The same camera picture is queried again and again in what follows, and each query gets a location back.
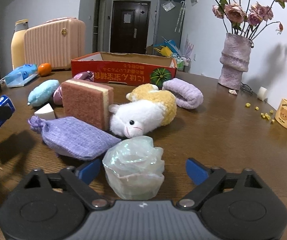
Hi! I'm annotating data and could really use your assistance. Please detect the purple knitted pouch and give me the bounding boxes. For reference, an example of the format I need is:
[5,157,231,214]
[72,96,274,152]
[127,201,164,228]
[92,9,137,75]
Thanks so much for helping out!
[28,116,121,161]

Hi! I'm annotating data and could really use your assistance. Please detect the iridescent mesh bath puff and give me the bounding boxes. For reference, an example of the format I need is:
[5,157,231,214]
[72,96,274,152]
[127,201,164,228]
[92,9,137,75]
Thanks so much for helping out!
[102,136,165,200]

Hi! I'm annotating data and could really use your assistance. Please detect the blue plush toy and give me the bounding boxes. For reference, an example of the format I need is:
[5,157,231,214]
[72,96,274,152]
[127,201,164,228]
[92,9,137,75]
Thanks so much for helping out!
[27,80,60,107]

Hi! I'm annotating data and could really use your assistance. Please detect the pink layered sponge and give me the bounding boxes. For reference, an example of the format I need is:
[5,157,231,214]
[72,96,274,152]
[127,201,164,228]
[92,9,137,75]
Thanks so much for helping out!
[62,79,114,131]

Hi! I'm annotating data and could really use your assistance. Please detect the white yellow plush toy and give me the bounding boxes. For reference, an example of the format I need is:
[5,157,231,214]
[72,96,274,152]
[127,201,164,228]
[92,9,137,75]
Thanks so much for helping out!
[109,83,177,139]

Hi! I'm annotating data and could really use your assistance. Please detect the blue tissue pack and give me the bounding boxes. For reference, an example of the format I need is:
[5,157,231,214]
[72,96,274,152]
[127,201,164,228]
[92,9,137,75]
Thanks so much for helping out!
[5,64,38,88]

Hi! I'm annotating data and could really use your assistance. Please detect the white wedge makeup sponge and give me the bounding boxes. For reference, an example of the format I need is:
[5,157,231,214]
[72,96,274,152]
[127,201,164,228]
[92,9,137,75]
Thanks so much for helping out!
[34,103,56,120]

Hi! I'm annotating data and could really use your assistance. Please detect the orange fruit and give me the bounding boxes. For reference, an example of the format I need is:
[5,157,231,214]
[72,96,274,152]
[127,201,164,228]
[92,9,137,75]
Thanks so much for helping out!
[37,63,52,77]

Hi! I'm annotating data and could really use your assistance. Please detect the yellow thermos jug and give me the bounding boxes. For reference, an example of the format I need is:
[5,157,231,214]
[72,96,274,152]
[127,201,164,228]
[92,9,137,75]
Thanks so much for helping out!
[11,19,28,70]

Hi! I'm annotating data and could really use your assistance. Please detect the lilac rolled towel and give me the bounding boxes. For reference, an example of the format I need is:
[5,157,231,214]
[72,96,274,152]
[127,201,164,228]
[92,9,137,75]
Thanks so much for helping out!
[162,78,204,109]

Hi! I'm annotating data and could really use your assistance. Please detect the pink ribbed suitcase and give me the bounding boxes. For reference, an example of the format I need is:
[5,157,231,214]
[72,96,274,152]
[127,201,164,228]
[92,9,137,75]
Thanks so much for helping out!
[24,17,86,69]

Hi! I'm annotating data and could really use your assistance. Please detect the purple satin bag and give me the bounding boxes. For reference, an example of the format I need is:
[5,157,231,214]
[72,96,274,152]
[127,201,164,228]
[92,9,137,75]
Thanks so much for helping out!
[53,71,94,106]

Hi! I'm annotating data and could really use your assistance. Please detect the white small candle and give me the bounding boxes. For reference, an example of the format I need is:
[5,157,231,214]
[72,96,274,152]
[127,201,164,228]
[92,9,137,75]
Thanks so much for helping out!
[257,87,268,101]

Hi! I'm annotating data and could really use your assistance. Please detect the metal storage cart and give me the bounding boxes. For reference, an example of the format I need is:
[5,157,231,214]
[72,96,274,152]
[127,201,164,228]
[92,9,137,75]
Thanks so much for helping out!
[172,53,191,73]

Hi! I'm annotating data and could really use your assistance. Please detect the red cardboard box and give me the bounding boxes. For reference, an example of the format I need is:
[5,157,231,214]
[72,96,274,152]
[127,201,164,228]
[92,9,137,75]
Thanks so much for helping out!
[71,52,177,88]

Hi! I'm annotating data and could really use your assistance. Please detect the purple textured vase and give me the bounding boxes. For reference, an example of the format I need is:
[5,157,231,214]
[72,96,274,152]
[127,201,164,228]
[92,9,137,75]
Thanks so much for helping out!
[218,33,253,90]

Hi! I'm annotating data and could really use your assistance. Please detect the grey refrigerator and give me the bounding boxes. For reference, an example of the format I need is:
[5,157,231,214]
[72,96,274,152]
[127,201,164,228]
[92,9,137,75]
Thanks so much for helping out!
[153,0,185,48]

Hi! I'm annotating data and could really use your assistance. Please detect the dark entrance door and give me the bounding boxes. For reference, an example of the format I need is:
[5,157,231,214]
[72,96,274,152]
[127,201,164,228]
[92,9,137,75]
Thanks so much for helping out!
[110,1,150,54]

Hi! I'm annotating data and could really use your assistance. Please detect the dried pink roses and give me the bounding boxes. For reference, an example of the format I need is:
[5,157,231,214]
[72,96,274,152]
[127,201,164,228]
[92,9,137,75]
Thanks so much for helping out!
[212,0,274,41]

